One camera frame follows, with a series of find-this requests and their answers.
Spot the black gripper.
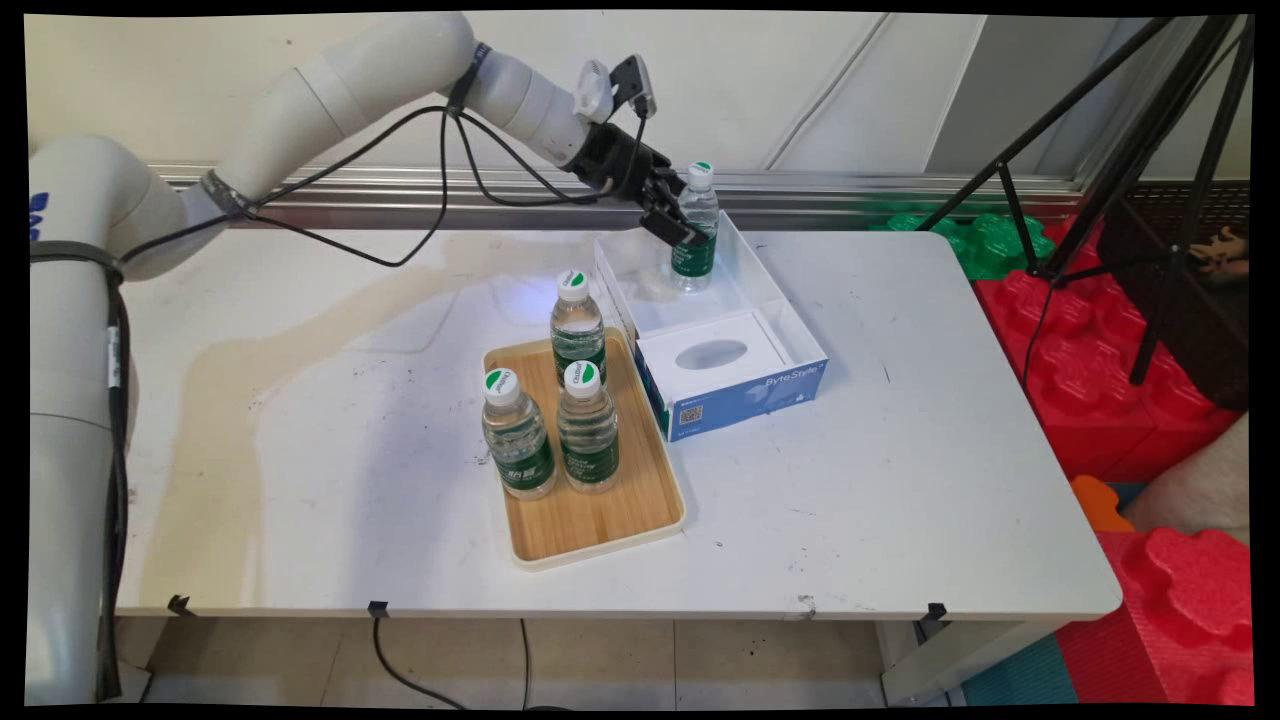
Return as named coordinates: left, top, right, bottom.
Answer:
left=570, top=123, right=714, bottom=247

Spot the water bottle green label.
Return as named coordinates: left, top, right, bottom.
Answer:
left=551, top=270, right=608, bottom=386
left=558, top=360, right=621, bottom=494
left=671, top=162, right=721, bottom=293
left=481, top=368, right=558, bottom=500

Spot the white blue cardboard box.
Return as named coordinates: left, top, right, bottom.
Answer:
left=595, top=210, right=830, bottom=443

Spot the green foam block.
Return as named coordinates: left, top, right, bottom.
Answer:
left=870, top=205, right=1058, bottom=283

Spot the bamboo tray white rim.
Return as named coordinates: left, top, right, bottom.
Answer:
left=483, top=327, right=688, bottom=572

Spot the large red foam block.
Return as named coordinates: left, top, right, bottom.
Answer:
left=975, top=215, right=1246, bottom=486

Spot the black tripod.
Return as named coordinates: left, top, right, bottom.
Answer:
left=915, top=15, right=1256, bottom=386

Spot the orange foam piece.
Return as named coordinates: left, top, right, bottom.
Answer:
left=1070, top=475, right=1136, bottom=534

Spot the white table leg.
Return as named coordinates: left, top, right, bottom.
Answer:
left=880, top=620, right=1071, bottom=706

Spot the brown toy figure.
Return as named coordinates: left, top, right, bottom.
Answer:
left=1190, top=228, right=1251, bottom=283

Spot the teal floor mat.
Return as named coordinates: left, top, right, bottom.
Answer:
left=960, top=635, right=1081, bottom=706

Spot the beige cushion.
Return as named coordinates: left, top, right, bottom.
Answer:
left=1125, top=415, right=1251, bottom=546

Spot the red foam block wavy edge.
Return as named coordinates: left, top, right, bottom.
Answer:
left=1055, top=528, right=1256, bottom=706

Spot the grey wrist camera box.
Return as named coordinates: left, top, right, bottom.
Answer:
left=608, top=55, right=658, bottom=119

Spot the silver metal wall rail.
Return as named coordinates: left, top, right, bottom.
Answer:
left=150, top=163, right=1086, bottom=233

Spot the thin black tripod cable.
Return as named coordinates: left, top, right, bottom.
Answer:
left=1020, top=278, right=1061, bottom=393

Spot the curved black floor cable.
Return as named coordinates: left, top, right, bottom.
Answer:
left=373, top=617, right=471, bottom=709

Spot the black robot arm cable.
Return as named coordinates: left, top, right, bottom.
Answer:
left=30, top=95, right=651, bottom=701

